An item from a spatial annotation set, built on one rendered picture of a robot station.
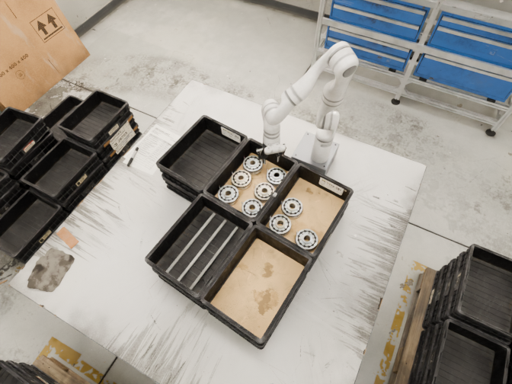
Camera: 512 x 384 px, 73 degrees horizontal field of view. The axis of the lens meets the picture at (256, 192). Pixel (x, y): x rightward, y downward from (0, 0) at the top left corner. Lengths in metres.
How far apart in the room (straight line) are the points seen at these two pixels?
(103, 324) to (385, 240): 1.39
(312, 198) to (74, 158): 1.74
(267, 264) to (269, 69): 2.46
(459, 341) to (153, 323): 1.53
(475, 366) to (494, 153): 1.87
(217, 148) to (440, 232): 1.75
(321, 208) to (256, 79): 2.09
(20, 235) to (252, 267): 1.68
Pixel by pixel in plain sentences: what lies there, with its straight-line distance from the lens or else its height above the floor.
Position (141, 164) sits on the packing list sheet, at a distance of 2.10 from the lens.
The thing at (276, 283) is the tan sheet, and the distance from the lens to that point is 1.54.
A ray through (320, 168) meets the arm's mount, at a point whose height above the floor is 0.80.
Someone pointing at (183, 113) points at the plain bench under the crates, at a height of 0.70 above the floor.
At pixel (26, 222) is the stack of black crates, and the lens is 2.76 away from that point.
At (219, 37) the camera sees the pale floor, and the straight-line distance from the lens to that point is 4.10.
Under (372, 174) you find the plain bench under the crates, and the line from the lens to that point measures 2.04.
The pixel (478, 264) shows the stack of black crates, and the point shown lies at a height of 0.49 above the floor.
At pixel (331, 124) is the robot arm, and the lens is 1.65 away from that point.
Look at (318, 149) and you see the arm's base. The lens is 1.80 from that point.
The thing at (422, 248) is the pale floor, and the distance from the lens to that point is 2.73.
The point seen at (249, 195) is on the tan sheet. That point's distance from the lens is 1.72.
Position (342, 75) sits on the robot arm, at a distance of 1.32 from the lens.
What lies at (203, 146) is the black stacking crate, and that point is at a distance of 1.92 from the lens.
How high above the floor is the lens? 2.31
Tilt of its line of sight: 59 degrees down
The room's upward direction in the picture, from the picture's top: 2 degrees counter-clockwise
